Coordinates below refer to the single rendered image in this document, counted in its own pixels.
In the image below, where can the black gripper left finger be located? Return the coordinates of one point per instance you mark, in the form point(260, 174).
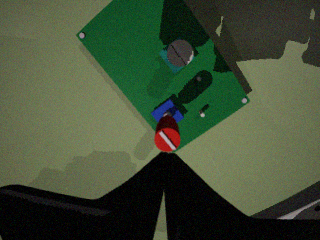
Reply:
point(128, 212)

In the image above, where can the green circuit board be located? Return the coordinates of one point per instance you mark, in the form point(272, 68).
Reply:
point(165, 64)

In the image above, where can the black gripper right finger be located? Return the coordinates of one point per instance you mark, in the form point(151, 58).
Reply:
point(195, 212)

